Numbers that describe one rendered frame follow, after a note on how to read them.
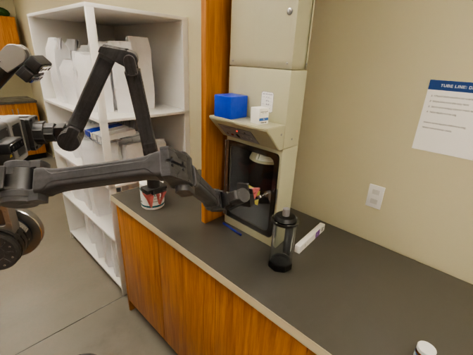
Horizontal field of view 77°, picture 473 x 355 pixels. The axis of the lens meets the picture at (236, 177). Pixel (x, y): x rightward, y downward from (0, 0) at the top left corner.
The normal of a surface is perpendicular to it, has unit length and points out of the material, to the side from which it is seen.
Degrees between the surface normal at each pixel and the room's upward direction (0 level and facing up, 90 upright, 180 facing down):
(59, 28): 90
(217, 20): 90
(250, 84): 90
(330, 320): 0
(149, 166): 51
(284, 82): 90
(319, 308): 0
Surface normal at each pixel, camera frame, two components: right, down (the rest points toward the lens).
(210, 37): 0.72, 0.29
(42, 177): -0.04, -0.29
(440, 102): -0.69, 0.25
